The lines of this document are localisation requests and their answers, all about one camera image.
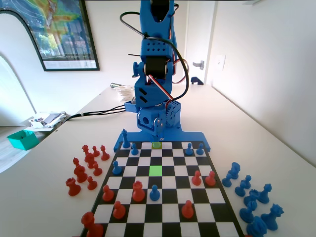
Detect blue king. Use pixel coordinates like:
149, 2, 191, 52
121, 128, 131, 149

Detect white stacked items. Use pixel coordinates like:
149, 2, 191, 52
116, 85, 136, 102

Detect blue plastic clamp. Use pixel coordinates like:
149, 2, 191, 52
190, 76, 205, 86

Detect black and white chessboard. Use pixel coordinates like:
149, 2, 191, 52
79, 140, 247, 237

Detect red rook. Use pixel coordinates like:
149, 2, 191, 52
132, 180, 146, 202
65, 177, 81, 197

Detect red knight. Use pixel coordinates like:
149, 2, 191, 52
74, 165, 88, 183
84, 153, 97, 169

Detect white door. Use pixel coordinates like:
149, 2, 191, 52
182, 0, 218, 86

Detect pile of papers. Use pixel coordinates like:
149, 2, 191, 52
28, 111, 71, 131

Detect black framed map poster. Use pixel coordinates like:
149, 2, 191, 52
0, 0, 101, 72

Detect teal plastic box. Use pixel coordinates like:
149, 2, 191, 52
6, 130, 39, 151

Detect blue queen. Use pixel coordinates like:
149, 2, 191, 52
260, 203, 285, 232

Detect white arched panel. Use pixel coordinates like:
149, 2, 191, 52
0, 11, 46, 126

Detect blue base plate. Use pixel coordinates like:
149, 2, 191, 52
113, 122, 212, 153

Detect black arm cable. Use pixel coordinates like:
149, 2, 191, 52
119, 11, 190, 102

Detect black cable bundle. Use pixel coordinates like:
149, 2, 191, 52
60, 105, 126, 124

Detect white light switch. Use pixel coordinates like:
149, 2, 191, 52
215, 54, 227, 72

